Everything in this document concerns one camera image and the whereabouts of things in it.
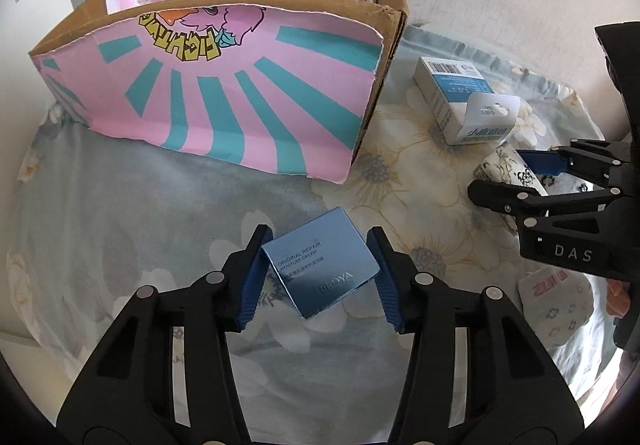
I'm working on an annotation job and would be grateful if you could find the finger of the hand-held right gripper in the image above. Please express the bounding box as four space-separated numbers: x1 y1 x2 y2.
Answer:
467 179 621 228
516 139 632 190

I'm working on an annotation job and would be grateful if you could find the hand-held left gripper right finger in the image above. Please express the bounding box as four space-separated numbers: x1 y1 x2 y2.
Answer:
366 226 587 445

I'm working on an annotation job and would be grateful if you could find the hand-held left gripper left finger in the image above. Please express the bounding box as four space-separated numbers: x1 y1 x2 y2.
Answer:
55 224 274 445

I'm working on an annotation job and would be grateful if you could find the white tube with black print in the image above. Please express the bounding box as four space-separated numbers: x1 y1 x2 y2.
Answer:
477 148 551 236

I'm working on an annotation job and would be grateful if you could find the blue cream box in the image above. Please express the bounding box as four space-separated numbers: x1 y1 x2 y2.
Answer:
261 206 381 321

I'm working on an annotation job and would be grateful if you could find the pink printed cardboard box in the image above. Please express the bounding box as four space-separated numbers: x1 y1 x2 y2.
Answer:
28 0 408 185

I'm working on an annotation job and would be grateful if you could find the white packet with pink print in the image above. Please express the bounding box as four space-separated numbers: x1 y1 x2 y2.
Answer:
517 270 595 352

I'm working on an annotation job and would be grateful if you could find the white and blue small box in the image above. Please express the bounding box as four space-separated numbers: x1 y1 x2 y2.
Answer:
413 56 521 146

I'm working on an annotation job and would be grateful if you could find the floral blanket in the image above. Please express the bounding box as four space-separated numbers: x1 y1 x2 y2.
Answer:
5 22 627 445

